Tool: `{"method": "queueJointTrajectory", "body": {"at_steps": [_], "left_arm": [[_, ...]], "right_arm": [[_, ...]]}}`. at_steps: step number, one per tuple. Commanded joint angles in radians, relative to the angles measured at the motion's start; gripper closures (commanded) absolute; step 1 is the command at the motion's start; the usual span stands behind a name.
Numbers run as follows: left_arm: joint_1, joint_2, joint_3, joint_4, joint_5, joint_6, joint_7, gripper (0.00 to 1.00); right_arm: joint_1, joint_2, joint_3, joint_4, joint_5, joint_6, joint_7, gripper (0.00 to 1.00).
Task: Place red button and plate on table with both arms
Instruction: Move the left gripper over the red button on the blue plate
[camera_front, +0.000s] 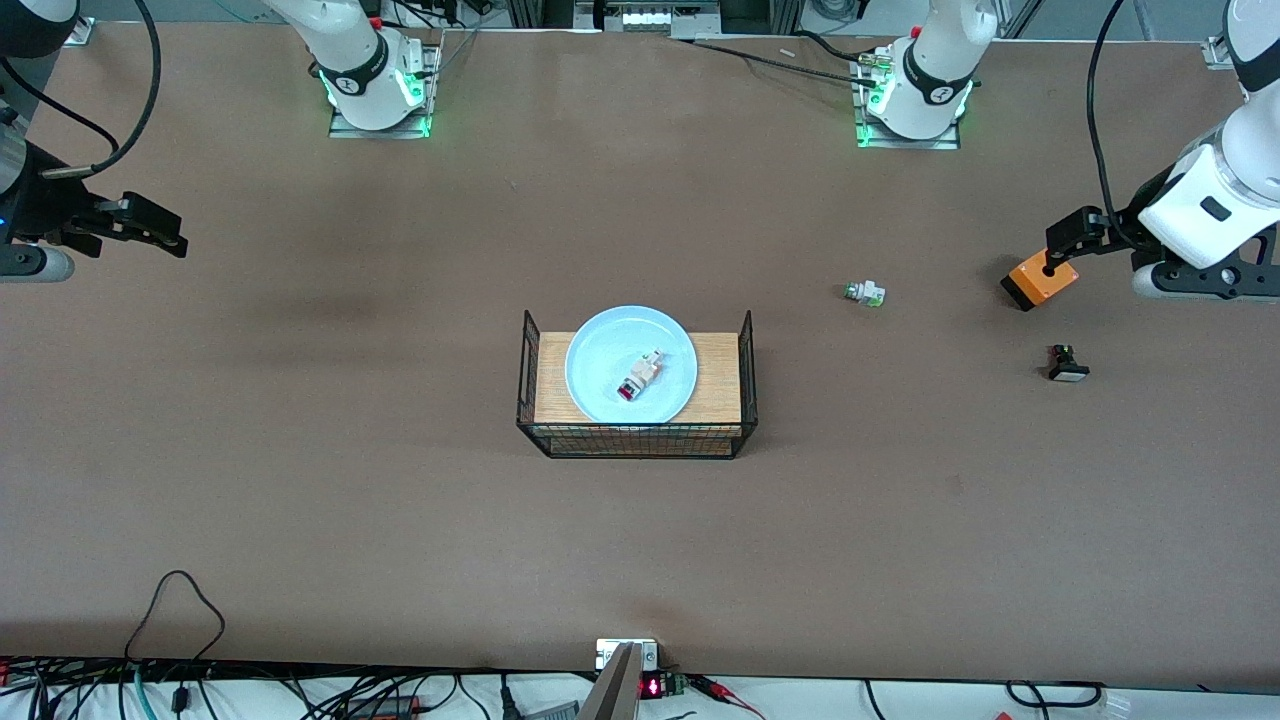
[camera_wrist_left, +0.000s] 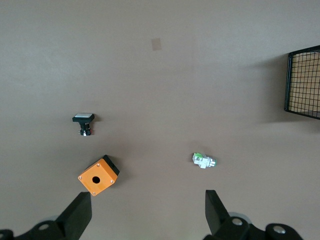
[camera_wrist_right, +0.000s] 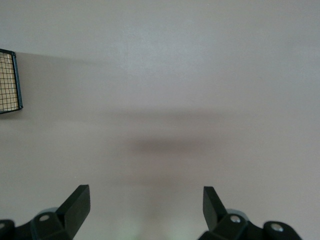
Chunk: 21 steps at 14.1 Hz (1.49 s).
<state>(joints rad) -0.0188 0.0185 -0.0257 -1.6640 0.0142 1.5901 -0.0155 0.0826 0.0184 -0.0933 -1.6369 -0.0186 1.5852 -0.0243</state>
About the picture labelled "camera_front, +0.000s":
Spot light blue round plate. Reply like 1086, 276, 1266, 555
565, 305, 698, 425

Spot black wire mesh rack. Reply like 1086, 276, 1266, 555
516, 309, 758, 461

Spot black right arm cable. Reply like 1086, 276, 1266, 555
0, 0, 163, 181

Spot red push button switch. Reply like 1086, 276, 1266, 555
617, 348, 667, 403

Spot teal cable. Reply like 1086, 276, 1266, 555
118, 665, 153, 720

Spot black looped cable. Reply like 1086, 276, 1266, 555
125, 570, 227, 665

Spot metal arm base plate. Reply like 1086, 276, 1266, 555
328, 40, 443, 139
855, 45, 963, 151

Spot long black table cable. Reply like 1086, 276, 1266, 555
672, 30, 886, 83

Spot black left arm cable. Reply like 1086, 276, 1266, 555
1088, 0, 1151, 251

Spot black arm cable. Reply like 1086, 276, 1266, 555
0, 0, 163, 181
1088, 0, 1151, 251

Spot black power adapter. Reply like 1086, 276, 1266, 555
340, 695, 421, 720

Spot red probe wires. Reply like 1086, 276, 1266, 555
690, 675, 766, 720

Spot grey camera mount bar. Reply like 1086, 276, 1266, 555
578, 638, 661, 720

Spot wooden rack board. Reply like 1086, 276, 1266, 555
535, 332, 743, 426

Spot orange button enclosure box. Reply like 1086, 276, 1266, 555
1001, 250, 1081, 312

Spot aluminium frame profile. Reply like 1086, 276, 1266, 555
508, 0, 801, 37

